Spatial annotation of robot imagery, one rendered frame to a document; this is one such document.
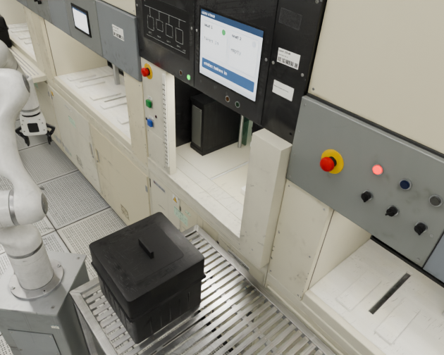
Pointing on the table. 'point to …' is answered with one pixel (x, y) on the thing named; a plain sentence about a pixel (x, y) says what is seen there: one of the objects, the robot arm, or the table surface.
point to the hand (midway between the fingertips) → (39, 141)
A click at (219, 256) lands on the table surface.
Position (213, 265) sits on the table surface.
